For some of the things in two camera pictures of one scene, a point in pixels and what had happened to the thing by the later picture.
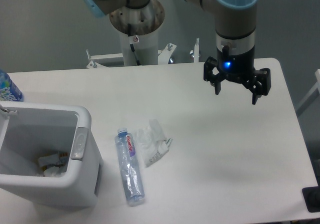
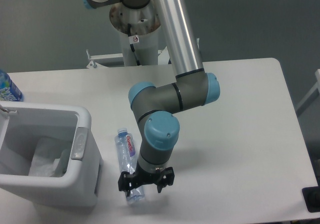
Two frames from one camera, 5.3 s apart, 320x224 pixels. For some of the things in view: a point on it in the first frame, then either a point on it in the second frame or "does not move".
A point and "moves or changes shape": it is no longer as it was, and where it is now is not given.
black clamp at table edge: (311, 197) does not move
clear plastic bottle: (130, 167) does not move
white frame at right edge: (314, 94) does not move
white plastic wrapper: (153, 142) moves or changes shape
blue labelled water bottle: (9, 90) does not move
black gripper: (235, 58) → (141, 177)
